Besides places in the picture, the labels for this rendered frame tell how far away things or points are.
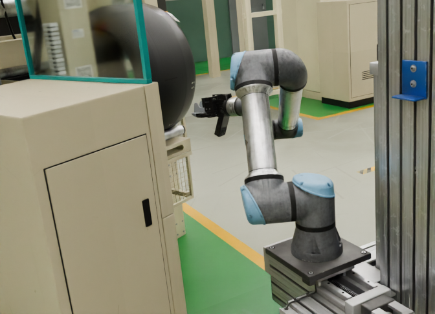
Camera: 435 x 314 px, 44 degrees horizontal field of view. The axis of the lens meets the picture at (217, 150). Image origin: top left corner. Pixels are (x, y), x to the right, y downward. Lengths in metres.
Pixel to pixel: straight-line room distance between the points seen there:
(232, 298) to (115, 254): 1.47
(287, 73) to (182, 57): 0.67
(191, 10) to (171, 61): 10.17
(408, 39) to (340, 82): 5.27
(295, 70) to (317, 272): 0.60
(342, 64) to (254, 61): 4.96
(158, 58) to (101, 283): 1.03
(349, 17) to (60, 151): 5.45
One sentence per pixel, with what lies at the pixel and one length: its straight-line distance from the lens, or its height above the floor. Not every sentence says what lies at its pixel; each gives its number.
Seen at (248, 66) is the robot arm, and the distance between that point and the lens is 1.63.
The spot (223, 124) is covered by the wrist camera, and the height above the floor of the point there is 0.98.
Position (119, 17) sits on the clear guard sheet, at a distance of 1.44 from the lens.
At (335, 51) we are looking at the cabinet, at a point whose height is 0.67.
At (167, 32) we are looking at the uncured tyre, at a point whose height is 1.34.
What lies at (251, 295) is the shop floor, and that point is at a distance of 2.81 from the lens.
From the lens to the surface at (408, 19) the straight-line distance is 1.37.
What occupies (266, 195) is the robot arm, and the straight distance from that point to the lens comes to 1.51.
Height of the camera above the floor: 1.48
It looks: 16 degrees down
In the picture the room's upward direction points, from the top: 6 degrees counter-clockwise
